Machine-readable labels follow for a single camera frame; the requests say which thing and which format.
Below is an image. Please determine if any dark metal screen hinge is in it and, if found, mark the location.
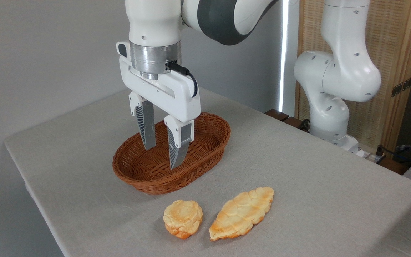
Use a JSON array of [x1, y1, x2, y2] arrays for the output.
[[391, 77, 411, 97]]

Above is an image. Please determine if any brown wicker oval basket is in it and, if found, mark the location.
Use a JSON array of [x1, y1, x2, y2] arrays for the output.
[[112, 112, 231, 195]]

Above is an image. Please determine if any white power strip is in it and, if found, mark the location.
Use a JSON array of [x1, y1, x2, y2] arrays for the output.
[[355, 148, 386, 164]]

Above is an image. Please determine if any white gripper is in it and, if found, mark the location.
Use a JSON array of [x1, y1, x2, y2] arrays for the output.
[[116, 41, 201, 170]]

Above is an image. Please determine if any round golden bread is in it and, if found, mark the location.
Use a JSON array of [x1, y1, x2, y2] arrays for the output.
[[163, 200, 203, 239]]

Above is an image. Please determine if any wooden woven folding screen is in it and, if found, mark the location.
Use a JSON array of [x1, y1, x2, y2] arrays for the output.
[[295, 0, 411, 154]]

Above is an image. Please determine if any dark brown wooden block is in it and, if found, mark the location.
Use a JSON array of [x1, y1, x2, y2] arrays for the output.
[[284, 117, 310, 132], [265, 109, 289, 122]]

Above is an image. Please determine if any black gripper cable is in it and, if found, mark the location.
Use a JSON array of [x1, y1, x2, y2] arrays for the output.
[[167, 61, 198, 98]]

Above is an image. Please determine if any grey tablecloth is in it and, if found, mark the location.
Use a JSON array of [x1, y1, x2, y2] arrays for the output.
[[4, 80, 411, 257]]

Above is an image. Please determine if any long leaf-shaped golden bread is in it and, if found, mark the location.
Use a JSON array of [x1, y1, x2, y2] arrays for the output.
[[209, 187, 274, 242]]

